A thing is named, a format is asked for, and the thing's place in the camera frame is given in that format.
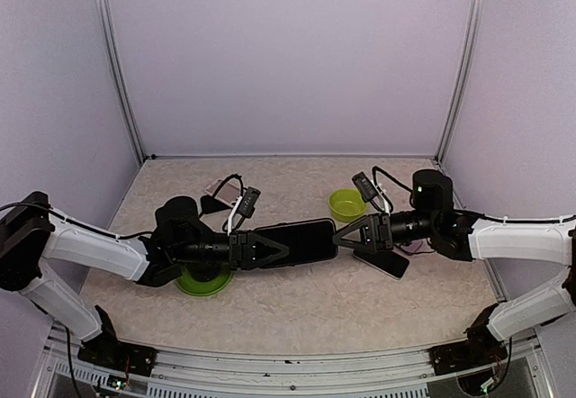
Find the green bowl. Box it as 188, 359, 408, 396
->
328, 188, 368, 223

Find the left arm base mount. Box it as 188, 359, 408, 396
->
77, 305, 158, 377

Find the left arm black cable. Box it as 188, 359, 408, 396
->
211, 173, 248, 201

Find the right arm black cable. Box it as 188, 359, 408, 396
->
371, 166, 415, 194

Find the black phone case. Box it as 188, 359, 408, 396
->
255, 218, 338, 268

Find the dark green mug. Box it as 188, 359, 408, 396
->
197, 194, 230, 282

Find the green plate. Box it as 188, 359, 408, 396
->
175, 269, 233, 297

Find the purple phone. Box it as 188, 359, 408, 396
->
398, 240, 425, 256

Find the black phone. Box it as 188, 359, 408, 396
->
353, 250, 410, 280

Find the pink phone case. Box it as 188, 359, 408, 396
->
204, 179, 241, 207

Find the aluminium front rail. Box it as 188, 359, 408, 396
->
33, 321, 553, 398

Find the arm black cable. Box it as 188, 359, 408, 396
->
371, 166, 415, 194
211, 173, 248, 201

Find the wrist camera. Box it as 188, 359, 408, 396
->
223, 186, 261, 235
352, 172, 393, 214

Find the right aluminium frame post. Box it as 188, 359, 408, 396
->
435, 0, 484, 167

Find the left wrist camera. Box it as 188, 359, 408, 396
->
223, 186, 261, 235

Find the aluminium frame post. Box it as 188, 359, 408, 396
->
435, 0, 484, 167
95, 0, 147, 166

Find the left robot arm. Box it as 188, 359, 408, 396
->
1, 192, 289, 366

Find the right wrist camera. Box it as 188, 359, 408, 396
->
352, 172, 393, 214

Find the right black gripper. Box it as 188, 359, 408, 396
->
332, 209, 438, 254

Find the left aluminium frame post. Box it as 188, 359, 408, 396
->
95, 0, 147, 166

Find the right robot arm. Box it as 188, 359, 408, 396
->
333, 169, 575, 366

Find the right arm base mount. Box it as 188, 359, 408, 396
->
428, 303, 509, 375

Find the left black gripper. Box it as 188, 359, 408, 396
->
173, 230, 290, 271

